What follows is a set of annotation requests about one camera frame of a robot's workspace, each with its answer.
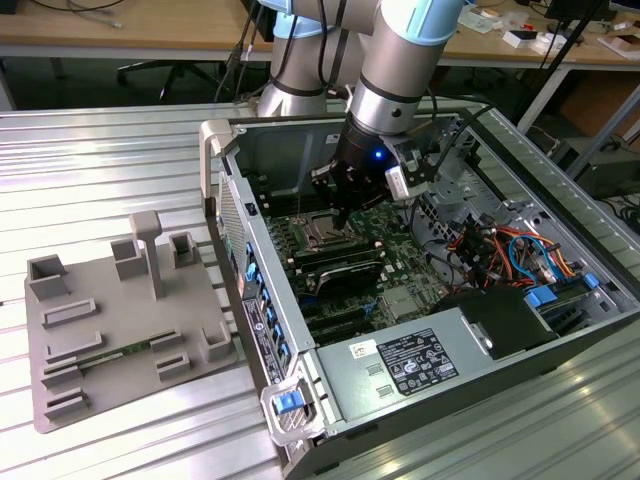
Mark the brown cardboard piece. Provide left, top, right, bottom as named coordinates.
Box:
left=597, top=33, right=640, bottom=60

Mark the plain white box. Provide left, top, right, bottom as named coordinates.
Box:
left=532, top=30, right=569, bottom=55

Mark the orange wire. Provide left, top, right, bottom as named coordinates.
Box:
left=497, top=227, right=579, bottom=277

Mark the wooden desk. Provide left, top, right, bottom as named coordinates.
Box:
left=0, top=0, right=640, bottom=69

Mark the black monitor stand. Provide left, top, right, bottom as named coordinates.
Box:
left=543, top=0, right=617, bottom=22

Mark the silver chipset heat sink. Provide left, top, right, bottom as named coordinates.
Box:
left=383, top=288, right=419, bottom=320

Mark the CPU with silver top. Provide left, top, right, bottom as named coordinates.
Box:
left=309, top=219, right=346, bottom=242

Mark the grey parts rack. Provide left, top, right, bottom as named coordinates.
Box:
left=23, top=209, right=236, bottom=435

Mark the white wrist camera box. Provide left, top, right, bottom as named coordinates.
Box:
left=383, top=165, right=416, bottom=202

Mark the grey power supply unit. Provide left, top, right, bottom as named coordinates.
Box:
left=315, top=305, right=507, bottom=427

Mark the brown cardboard box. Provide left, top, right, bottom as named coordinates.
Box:
left=562, top=69, right=640, bottom=146

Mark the grey case handle with latch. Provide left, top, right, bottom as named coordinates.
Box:
left=258, top=375, right=327, bottom=447

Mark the plain grey case handle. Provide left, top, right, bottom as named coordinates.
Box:
left=198, top=120, right=237, bottom=201

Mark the black expansion slot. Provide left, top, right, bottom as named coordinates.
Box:
left=310, top=318, right=375, bottom=345
left=305, top=302, right=370, bottom=327

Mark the green motherboard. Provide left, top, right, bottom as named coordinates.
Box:
left=249, top=172, right=454, bottom=347

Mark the black RAM slot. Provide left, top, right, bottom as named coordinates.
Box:
left=287, top=239, right=380, bottom=264
left=257, top=187, right=321, bottom=201
left=260, top=193, right=331, bottom=209
left=296, top=248, right=384, bottom=275

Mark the blue wire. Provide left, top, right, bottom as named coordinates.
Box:
left=507, top=232, right=559, bottom=285

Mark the grey open PC case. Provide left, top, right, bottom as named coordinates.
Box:
left=198, top=94, right=640, bottom=480

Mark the white box with black lid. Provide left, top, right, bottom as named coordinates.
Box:
left=503, top=28, right=540, bottom=50

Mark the green RAM stick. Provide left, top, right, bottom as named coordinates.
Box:
left=77, top=341, right=154, bottom=370

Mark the black plastic air shroud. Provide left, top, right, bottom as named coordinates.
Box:
left=432, top=288, right=561, bottom=362

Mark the blue disk carrier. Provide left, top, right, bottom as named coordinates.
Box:
left=523, top=282, right=561, bottom=311

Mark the black graphics card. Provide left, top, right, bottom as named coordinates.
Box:
left=312, top=257, right=385, bottom=304

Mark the black office chair base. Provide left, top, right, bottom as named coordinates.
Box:
left=116, top=59, right=224, bottom=105

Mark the black computer under desk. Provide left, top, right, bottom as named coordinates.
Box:
left=574, top=142, right=640, bottom=199

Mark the metal drive cage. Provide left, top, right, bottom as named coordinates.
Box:
left=407, top=115, right=506, bottom=241

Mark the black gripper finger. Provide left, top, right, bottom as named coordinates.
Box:
left=335, top=172, right=389, bottom=230
left=310, top=160, right=351, bottom=209

